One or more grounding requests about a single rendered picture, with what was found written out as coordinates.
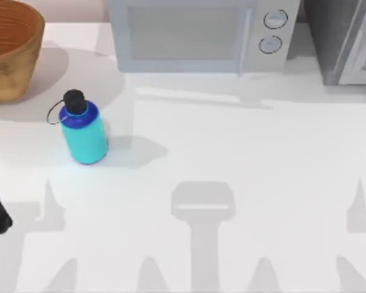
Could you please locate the microwave oven door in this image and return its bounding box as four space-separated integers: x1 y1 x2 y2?
107 0 254 77

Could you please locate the brown wooden basket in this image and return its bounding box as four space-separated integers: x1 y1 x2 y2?
0 0 46 104

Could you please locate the pale microwave oven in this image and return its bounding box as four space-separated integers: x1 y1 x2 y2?
106 0 302 77

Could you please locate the microwave knob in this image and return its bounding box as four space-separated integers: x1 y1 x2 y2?
258 34 284 55
263 9 289 31

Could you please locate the grey cabinet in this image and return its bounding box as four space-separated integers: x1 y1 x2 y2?
303 0 366 87

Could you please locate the blue and turquoise bottle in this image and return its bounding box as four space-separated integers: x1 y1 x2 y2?
46 89 109 165

